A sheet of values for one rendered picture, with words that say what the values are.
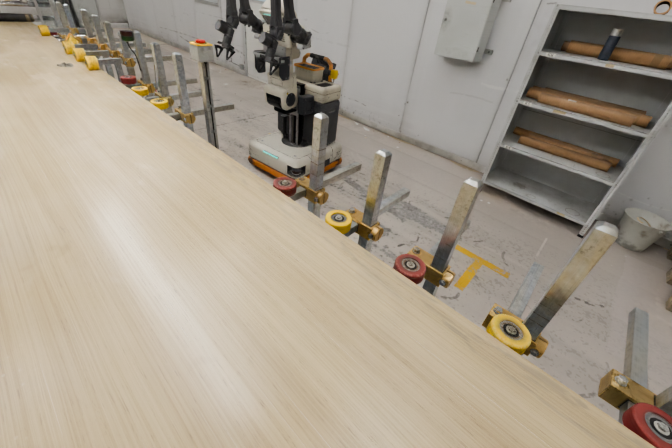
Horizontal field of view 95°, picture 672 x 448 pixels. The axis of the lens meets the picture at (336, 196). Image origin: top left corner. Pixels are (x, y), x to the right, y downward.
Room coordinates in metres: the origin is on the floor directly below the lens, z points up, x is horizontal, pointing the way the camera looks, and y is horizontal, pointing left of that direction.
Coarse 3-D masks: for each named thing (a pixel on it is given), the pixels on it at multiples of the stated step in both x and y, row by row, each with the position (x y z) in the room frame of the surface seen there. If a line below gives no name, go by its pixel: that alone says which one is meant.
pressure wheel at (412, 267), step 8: (400, 256) 0.60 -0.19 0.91; (408, 256) 0.60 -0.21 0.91; (416, 256) 0.61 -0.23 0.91; (400, 264) 0.57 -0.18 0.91; (408, 264) 0.57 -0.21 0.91; (416, 264) 0.58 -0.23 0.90; (424, 264) 0.58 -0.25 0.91; (400, 272) 0.55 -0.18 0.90; (408, 272) 0.54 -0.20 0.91; (416, 272) 0.55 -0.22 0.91; (424, 272) 0.55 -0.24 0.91; (416, 280) 0.54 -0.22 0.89
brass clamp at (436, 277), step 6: (408, 252) 0.67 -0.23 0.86; (420, 252) 0.68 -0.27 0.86; (426, 252) 0.68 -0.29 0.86; (420, 258) 0.66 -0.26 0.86; (426, 258) 0.66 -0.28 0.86; (432, 258) 0.66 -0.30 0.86; (426, 264) 0.63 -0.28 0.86; (426, 270) 0.63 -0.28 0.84; (432, 270) 0.62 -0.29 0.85; (438, 270) 0.62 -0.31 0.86; (444, 270) 0.62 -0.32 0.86; (450, 270) 0.62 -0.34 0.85; (426, 276) 0.63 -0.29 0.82; (432, 276) 0.62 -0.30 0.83; (438, 276) 0.61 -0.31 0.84; (444, 276) 0.60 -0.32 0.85; (450, 276) 0.60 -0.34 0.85; (432, 282) 0.61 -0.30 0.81; (438, 282) 0.60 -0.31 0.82; (444, 282) 0.59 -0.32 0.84; (450, 282) 0.61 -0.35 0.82
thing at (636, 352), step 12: (636, 312) 0.57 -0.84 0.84; (636, 324) 0.53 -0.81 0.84; (648, 324) 0.54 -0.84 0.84; (636, 336) 0.50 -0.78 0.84; (648, 336) 0.50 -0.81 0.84; (636, 348) 0.46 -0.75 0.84; (624, 360) 0.44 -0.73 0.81; (636, 360) 0.43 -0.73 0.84; (624, 372) 0.41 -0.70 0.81; (636, 372) 0.40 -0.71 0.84; (624, 408) 0.33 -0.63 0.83
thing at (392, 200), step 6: (396, 192) 1.01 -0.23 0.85; (402, 192) 1.02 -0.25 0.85; (408, 192) 1.03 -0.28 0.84; (390, 198) 0.96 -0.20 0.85; (396, 198) 0.97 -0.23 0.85; (402, 198) 1.00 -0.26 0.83; (384, 204) 0.92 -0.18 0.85; (390, 204) 0.94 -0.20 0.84; (384, 210) 0.91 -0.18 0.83; (354, 222) 0.79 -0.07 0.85; (354, 228) 0.78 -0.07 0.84; (348, 234) 0.75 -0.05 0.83
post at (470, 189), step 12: (468, 180) 0.63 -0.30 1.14; (480, 180) 0.64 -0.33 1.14; (468, 192) 0.62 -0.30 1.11; (456, 204) 0.63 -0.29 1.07; (468, 204) 0.61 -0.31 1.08; (456, 216) 0.62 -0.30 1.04; (468, 216) 0.63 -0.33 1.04; (456, 228) 0.62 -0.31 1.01; (444, 240) 0.63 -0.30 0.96; (456, 240) 0.62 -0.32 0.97; (444, 252) 0.62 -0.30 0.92; (432, 264) 0.63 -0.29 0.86; (444, 264) 0.61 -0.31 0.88; (432, 288) 0.61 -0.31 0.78
